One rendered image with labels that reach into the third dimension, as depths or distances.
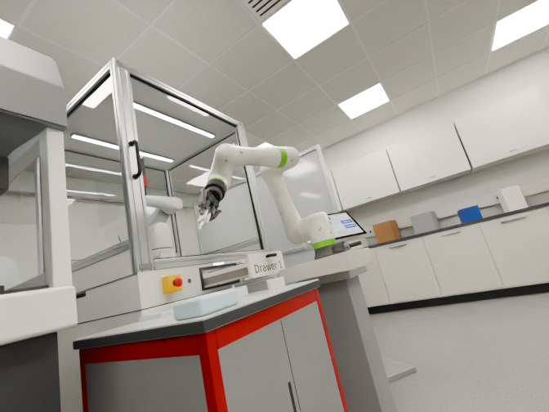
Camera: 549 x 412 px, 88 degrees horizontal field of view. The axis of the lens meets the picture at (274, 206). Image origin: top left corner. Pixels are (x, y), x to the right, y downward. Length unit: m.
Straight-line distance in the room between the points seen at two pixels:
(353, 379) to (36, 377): 1.19
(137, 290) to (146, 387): 0.51
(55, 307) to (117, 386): 0.27
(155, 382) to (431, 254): 3.66
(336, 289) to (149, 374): 0.92
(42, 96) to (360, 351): 1.52
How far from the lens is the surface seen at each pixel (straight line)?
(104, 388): 1.07
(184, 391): 0.79
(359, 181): 4.69
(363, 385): 1.57
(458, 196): 4.84
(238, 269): 1.35
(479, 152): 4.57
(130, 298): 1.36
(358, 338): 1.50
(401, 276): 4.19
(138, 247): 1.34
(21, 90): 1.08
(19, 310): 0.88
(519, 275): 4.16
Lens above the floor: 0.82
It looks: 13 degrees up
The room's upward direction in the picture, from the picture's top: 13 degrees counter-clockwise
